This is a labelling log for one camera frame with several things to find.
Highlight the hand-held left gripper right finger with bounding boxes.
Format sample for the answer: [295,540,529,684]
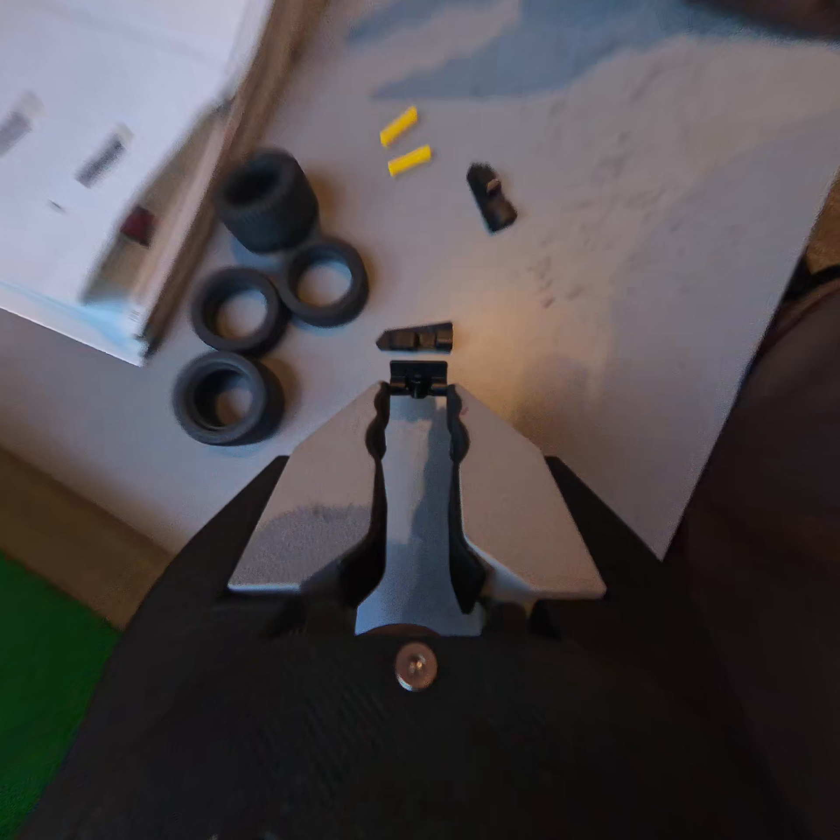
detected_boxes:
[446,384,606,614]

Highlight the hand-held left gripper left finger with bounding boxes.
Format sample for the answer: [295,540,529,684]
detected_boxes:
[227,381,391,608]

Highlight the black rubber tyre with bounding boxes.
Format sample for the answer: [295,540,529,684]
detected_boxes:
[172,351,286,447]
[279,238,370,328]
[217,150,320,253]
[192,266,290,358]

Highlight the small black curved piece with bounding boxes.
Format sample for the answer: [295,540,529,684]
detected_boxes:
[389,360,449,400]

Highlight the black brick piece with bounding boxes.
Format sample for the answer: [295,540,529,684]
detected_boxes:
[375,320,454,355]
[466,162,518,235]

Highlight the green plastic bin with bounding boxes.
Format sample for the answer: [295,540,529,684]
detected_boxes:
[0,548,122,840]

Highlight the yellow axle piece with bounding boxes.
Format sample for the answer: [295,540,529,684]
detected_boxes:
[379,106,420,147]
[387,144,433,178]

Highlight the grey desk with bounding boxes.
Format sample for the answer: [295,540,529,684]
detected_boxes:
[0,0,840,631]

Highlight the person's brown clothing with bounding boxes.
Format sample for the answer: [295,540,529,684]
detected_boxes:
[659,249,840,840]

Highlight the wooden board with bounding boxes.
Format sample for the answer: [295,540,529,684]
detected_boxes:
[0,446,172,631]

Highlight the building instruction booklet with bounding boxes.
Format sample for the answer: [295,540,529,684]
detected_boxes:
[0,0,309,367]

